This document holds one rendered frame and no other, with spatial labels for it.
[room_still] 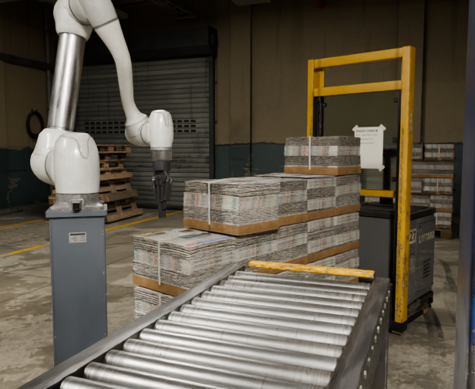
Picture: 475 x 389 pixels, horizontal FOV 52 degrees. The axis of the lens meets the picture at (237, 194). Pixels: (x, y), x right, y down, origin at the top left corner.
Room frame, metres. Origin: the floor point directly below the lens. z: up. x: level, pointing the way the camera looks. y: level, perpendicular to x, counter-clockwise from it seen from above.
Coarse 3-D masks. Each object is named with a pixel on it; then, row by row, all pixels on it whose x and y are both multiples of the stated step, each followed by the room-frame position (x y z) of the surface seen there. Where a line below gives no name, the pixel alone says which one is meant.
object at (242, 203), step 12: (216, 192) 2.23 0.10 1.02; (228, 192) 2.18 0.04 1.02; (240, 192) 2.13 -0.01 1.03; (252, 192) 2.19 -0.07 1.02; (264, 192) 2.25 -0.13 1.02; (276, 192) 2.31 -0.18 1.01; (216, 204) 2.23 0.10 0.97; (228, 204) 2.17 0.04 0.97; (240, 204) 2.14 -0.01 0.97; (252, 204) 2.20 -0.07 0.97; (264, 204) 2.26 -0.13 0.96; (276, 204) 2.32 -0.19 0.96; (216, 216) 2.22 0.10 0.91; (228, 216) 2.17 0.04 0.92; (240, 216) 2.14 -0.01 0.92; (252, 216) 2.20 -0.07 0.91; (264, 216) 2.26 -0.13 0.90; (276, 216) 2.33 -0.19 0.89
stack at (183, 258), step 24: (144, 240) 2.13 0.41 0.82; (168, 240) 2.07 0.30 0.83; (192, 240) 2.06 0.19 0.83; (216, 240) 2.06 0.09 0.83; (240, 240) 2.17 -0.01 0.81; (264, 240) 2.31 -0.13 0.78; (288, 240) 2.46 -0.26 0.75; (312, 240) 2.63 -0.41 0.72; (144, 264) 2.12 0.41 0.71; (168, 264) 2.02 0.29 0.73; (192, 264) 1.95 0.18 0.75; (216, 264) 2.05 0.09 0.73; (240, 264) 2.17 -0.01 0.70; (312, 264) 2.63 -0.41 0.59; (144, 288) 2.14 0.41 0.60; (144, 312) 2.14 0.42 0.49
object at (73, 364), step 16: (224, 272) 1.62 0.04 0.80; (192, 288) 1.44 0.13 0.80; (208, 288) 1.44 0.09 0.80; (176, 304) 1.28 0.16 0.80; (144, 320) 1.16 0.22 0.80; (112, 336) 1.06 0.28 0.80; (128, 336) 1.06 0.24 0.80; (80, 352) 0.97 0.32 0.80; (96, 352) 0.97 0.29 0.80; (64, 368) 0.89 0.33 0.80; (80, 368) 0.90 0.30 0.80; (32, 384) 0.83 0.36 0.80; (48, 384) 0.83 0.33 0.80
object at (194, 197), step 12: (204, 180) 2.41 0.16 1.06; (216, 180) 2.44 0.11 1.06; (228, 180) 2.46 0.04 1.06; (240, 180) 2.46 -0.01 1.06; (192, 192) 2.36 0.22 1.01; (204, 192) 2.29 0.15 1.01; (192, 204) 2.34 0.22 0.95; (204, 204) 2.28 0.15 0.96; (192, 216) 2.34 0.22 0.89; (204, 216) 2.28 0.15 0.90
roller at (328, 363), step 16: (144, 336) 1.08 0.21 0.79; (160, 336) 1.07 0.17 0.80; (176, 336) 1.06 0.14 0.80; (192, 336) 1.06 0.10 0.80; (224, 352) 1.00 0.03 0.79; (240, 352) 0.99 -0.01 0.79; (256, 352) 0.98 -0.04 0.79; (272, 352) 0.98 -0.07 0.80; (288, 352) 0.97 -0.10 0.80; (304, 352) 0.97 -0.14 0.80; (320, 368) 0.93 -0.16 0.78
